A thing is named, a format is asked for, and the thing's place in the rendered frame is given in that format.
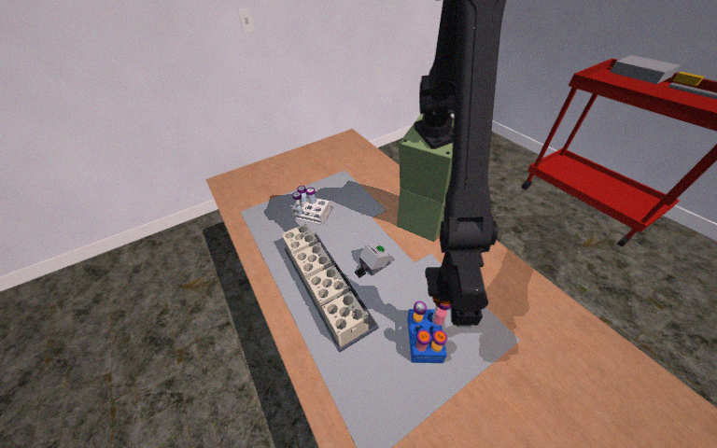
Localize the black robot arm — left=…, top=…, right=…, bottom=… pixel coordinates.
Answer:
left=415, top=0, right=506, bottom=328

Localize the white tube rack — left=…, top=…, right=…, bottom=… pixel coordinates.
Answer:
left=292, top=198, right=330, bottom=225

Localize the tube with pink liquid and purple cap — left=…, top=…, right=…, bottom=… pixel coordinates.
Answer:
left=432, top=301, right=450, bottom=326

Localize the beige bucket adapter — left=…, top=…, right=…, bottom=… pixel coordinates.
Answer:
left=281, top=223, right=318, bottom=267
left=306, top=265, right=349, bottom=316
left=322, top=291, right=369, bottom=348
left=293, top=243, right=332, bottom=290

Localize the grey flat mat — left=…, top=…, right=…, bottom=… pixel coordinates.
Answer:
left=240, top=170, right=521, bottom=448

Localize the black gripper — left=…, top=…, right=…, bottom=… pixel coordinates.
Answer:
left=425, top=267, right=449, bottom=306

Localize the blue tube rack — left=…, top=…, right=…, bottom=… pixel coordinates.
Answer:
left=407, top=309, right=447, bottom=363

